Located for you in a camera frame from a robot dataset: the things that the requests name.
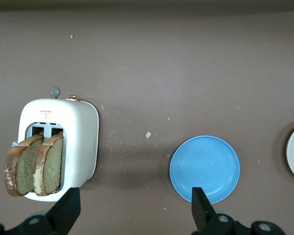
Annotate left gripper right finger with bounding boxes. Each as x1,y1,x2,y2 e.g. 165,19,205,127
191,187,287,235

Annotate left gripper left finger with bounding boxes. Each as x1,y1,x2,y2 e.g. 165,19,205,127
0,187,81,235

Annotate brown bread slice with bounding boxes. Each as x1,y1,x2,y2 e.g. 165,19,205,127
4,132,45,197
33,130,64,197

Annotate blue round plate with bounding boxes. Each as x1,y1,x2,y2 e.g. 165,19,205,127
169,136,241,205

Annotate white two-slot toaster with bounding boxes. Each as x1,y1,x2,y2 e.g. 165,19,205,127
11,86,100,203

